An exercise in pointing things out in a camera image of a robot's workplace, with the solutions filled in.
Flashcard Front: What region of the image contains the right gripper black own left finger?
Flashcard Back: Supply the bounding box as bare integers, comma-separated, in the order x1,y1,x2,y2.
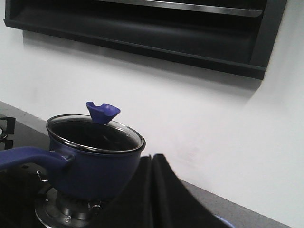
90,156,153,228

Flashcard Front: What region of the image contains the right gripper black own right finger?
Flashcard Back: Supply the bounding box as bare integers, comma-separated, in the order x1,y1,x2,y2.
151,154,233,228

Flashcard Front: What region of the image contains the glass lid with blue knob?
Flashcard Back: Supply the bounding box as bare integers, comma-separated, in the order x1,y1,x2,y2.
46,102,145,154

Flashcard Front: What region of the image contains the black pan support grate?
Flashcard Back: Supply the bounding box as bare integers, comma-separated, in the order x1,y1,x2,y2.
35,179,102,221

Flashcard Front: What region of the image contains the front gas burner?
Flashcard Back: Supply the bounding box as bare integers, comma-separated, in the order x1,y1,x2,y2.
35,188,102,228

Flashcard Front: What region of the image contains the black glass gas cooktop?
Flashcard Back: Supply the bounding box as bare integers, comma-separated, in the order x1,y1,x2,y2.
0,113,114,228

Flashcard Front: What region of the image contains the far black pan support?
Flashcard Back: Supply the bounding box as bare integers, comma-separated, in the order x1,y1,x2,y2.
0,117,16,151

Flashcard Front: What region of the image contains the black range hood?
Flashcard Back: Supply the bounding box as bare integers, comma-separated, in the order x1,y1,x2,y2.
4,0,286,79

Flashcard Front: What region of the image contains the blue saucepan with handle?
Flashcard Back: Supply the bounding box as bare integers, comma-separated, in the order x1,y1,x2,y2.
0,114,145,200

